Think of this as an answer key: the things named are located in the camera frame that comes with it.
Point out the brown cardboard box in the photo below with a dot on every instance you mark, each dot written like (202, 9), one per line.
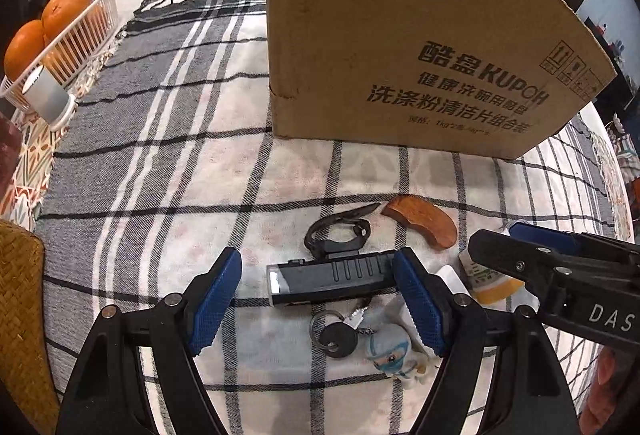
(375, 40)

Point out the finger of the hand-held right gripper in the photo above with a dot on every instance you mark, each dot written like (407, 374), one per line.
(505, 257)
(545, 237)

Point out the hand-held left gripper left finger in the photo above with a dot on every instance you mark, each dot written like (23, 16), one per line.
(217, 300)

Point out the curved wooden comb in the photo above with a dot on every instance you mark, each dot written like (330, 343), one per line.
(425, 222)

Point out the orange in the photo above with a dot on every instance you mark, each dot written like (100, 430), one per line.
(65, 12)
(22, 50)
(62, 60)

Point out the grey cylinder white base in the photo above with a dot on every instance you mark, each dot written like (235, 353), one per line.
(47, 92)

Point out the tile patterned tablecloth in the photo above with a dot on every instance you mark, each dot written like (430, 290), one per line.
(30, 165)

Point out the person's right hand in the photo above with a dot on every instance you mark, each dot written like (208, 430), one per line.
(607, 380)

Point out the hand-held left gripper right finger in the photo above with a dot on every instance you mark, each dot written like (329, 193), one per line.
(417, 300)

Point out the small white bottle orange cap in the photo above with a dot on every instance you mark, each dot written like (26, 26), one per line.
(492, 289)

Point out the black television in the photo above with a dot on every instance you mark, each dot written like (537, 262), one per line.
(612, 20)

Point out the grey white checked cloth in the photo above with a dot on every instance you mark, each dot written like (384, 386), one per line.
(150, 165)

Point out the white plastic basket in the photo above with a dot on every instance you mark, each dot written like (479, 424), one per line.
(85, 40)

